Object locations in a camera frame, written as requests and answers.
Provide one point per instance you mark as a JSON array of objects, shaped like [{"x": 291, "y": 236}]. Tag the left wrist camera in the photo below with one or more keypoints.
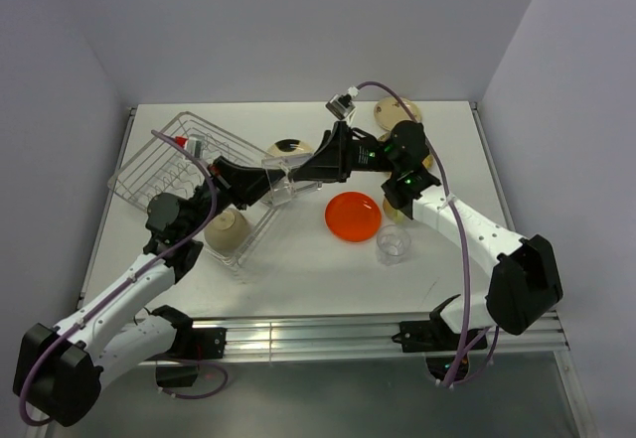
[{"x": 195, "y": 145}]

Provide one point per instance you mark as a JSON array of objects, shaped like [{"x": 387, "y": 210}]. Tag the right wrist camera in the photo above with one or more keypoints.
[{"x": 341, "y": 106}]

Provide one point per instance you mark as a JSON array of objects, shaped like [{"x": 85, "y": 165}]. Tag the beige plate green spot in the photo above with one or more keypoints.
[{"x": 288, "y": 147}]

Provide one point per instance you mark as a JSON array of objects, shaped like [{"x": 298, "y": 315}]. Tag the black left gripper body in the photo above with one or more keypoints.
[{"x": 229, "y": 188}]

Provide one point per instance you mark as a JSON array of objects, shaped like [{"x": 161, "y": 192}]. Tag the aluminium rail frame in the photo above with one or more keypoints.
[{"x": 311, "y": 296}]

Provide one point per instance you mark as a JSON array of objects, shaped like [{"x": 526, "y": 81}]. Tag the wire dish rack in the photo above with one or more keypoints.
[{"x": 189, "y": 185}]

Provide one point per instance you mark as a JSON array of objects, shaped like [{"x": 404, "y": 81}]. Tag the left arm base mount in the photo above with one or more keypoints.
[{"x": 194, "y": 355}]

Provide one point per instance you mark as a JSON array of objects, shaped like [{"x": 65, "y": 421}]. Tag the yellow ceramic mug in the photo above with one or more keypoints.
[{"x": 396, "y": 216}]

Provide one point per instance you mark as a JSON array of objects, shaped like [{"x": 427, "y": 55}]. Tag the beige patterned plate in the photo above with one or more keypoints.
[{"x": 388, "y": 112}]

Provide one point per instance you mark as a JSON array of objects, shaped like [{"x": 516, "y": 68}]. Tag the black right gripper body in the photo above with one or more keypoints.
[{"x": 356, "y": 155}]

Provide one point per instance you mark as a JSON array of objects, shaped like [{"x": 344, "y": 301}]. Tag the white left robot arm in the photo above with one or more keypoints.
[{"x": 62, "y": 370}]

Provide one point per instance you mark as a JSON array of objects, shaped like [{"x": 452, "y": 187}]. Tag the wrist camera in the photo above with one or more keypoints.
[
  {"x": 195, "y": 145},
  {"x": 341, "y": 106}
]

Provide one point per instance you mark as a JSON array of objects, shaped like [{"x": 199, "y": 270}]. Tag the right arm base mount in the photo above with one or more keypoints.
[{"x": 428, "y": 336}]

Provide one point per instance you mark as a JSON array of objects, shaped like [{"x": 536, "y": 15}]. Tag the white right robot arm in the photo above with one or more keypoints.
[{"x": 524, "y": 282}]

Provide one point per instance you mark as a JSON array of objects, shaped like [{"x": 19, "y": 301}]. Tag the orange plastic plate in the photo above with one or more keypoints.
[{"x": 353, "y": 217}]

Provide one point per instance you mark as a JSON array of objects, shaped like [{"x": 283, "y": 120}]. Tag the beige floral ceramic bowl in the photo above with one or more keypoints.
[{"x": 227, "y": 231}]

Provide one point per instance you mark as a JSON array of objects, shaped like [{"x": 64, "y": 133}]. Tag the woven bamboo tray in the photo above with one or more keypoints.
[{"x": 428, "y": 160}]

